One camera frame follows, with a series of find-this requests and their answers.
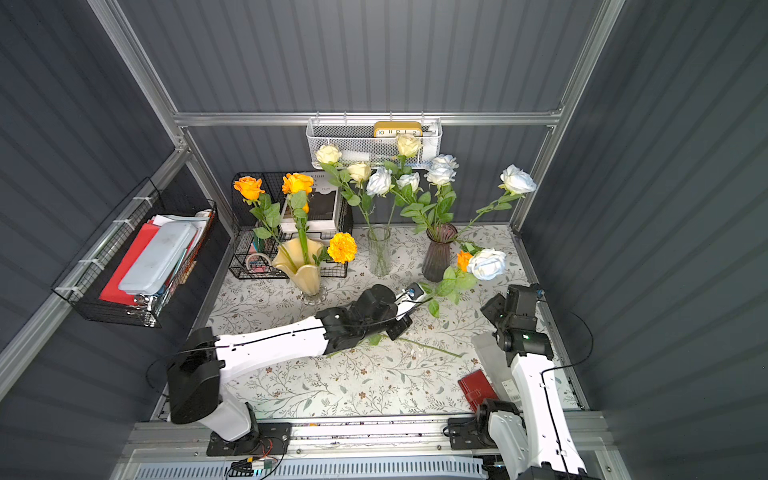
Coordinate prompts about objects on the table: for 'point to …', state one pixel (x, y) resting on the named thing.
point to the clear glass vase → (380, 253)
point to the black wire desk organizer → (251, 257)
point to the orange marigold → (342, 247)
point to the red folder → (113, 292)
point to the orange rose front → (268, 211)
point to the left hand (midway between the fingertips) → (416, 311)
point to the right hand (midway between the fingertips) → (504, 305)
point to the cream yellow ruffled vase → (300, 258)
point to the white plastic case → (158, 259)
